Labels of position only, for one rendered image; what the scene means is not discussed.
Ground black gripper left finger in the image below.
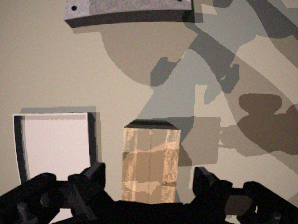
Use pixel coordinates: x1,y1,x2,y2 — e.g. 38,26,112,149
0,162,131,224

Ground tan rectangular box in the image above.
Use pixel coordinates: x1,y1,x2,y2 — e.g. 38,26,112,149
122,119,180,204

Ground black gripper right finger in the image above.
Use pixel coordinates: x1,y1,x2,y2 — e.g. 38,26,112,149
175,167,298,224

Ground white tray with black rim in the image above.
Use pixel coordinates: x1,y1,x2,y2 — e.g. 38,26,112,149
13,112,94,185

